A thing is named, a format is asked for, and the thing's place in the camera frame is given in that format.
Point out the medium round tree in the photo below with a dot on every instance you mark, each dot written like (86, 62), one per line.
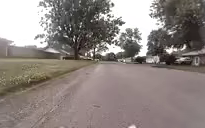
(131, 43)

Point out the wide grass lawn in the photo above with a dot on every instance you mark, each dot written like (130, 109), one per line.
(63, 65)

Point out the grey asphalt road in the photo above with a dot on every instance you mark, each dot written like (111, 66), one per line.
(130, 96)

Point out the big broad tree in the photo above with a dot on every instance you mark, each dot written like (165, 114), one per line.
(76, 30)

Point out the small white building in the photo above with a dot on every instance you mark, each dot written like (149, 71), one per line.
(152, 59)

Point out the dark bush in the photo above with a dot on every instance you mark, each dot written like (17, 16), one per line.
(169, 59)

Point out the robot's own part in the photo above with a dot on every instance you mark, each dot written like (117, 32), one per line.
(132, 126)

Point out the long low house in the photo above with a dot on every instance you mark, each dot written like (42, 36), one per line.
(30, 52)

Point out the patch of flowering weeds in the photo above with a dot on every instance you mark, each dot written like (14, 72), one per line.
(28, 77)

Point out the pale car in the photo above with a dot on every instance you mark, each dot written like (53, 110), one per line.
(183, 60)

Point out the large overhanging tree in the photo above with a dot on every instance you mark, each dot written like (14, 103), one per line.
(186, 23)

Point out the grass strip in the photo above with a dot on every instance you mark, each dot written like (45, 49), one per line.
(196, 68)

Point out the grey house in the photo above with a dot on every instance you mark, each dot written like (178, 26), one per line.
(201, 58)

